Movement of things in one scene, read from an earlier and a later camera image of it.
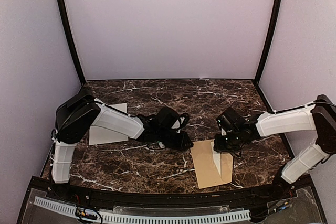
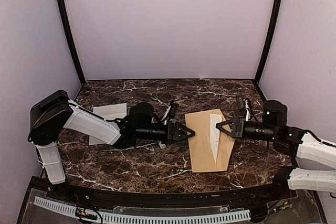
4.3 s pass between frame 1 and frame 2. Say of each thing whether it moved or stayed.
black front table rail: stayed
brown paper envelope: moved
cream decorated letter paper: moved
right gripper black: moved
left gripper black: moved
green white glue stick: stayed
